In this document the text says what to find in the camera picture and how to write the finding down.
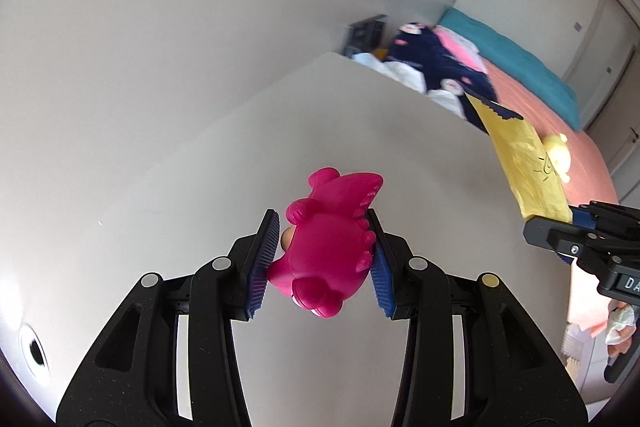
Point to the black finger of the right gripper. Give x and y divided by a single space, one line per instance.
600 226

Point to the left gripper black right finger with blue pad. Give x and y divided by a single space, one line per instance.
474 356

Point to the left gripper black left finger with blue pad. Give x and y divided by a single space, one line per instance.
166 356

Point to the yellow snack wrapper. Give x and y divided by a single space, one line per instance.
533 181

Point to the pink dinosaur toy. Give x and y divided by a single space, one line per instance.
328 245

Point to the yellow plush duck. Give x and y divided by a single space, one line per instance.
559 154

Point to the white cloth on bed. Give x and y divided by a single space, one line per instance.
447 93

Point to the navy patterned blanket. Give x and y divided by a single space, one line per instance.
418 47

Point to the black picture frame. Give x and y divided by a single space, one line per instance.
364 36

